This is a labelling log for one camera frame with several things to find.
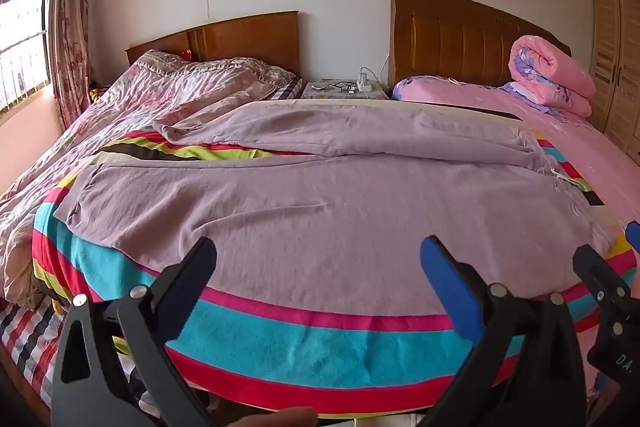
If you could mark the mauve sweatshirt garment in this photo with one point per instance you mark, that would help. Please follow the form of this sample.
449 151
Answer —
325 207

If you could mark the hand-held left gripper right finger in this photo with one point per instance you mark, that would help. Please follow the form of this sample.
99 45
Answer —
445 277

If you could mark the padded wooden headboard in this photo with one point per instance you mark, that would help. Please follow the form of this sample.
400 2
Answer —
450 42

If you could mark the pink floral quilt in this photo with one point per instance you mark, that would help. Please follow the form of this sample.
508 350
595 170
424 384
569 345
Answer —
125 107

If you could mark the barred window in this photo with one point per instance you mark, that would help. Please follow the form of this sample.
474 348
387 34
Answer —
25 32

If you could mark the colourful striped blanket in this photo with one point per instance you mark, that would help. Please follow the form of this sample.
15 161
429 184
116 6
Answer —
280 342

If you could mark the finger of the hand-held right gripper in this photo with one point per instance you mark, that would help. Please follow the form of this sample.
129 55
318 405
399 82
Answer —
597 274
634 234

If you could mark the white power strip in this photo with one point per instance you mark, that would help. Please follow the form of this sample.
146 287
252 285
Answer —
363 84

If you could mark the floral covered nightstand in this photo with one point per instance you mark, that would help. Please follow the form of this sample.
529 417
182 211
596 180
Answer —
320 93

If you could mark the pink floral curtain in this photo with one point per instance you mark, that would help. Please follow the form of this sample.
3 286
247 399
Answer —
72 17

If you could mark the purple floral pillow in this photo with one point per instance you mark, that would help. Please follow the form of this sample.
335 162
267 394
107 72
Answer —
407 89

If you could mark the black eyeglasses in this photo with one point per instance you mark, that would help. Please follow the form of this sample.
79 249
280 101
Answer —
342 85

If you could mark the person's left hand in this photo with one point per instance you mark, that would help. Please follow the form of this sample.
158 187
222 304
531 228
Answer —
280 418

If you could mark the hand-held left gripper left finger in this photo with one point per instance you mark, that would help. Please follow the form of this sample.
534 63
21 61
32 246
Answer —
192 277

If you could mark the pink bed sheet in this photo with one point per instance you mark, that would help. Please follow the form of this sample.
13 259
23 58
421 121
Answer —
585 147

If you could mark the light wooden wardrobe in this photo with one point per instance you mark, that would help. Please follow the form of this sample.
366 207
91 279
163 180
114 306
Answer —
617 57

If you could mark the plain wooden headboard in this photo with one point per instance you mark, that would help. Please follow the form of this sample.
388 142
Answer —
240 37

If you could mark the small yellow object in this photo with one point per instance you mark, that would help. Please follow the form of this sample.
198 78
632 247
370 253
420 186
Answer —
97 94

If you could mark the rolled pink quilt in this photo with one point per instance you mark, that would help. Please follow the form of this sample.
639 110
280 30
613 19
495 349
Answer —
555 72

